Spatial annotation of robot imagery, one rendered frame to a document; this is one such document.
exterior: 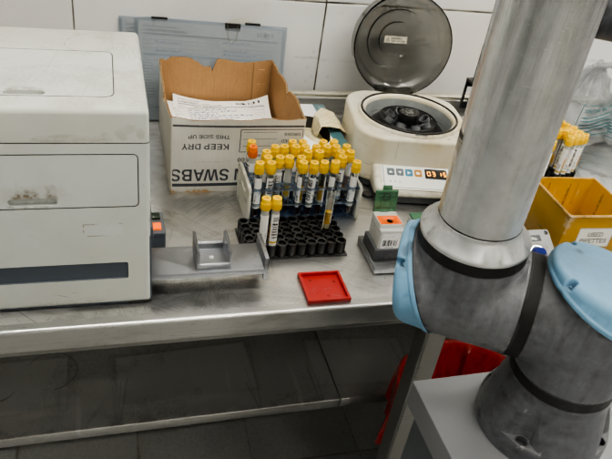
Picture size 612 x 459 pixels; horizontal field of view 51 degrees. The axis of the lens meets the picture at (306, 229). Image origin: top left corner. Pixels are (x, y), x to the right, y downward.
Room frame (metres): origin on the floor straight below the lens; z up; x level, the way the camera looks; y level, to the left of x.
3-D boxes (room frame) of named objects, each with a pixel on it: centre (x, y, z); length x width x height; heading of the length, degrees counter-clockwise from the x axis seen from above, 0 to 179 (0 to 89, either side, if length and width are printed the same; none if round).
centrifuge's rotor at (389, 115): (1.23, -0.17, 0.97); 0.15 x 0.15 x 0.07
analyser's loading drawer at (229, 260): (0.75, 0.15, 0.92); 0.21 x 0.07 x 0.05; 110
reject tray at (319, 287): (0.78, -0.04, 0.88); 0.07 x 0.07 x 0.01; 20
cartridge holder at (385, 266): (0.88, -0.13, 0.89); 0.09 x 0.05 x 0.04; 19
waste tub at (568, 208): (1.03, -0.48, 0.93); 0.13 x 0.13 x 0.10; 17
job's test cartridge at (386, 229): (0.88, -0.13, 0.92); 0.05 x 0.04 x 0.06; 19
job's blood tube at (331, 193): (0.91, -0.03, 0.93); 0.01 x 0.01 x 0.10
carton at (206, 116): (1.15, 0.19, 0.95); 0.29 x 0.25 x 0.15; 20
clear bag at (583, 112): (1.55, -0.61, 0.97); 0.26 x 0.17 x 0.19; 131
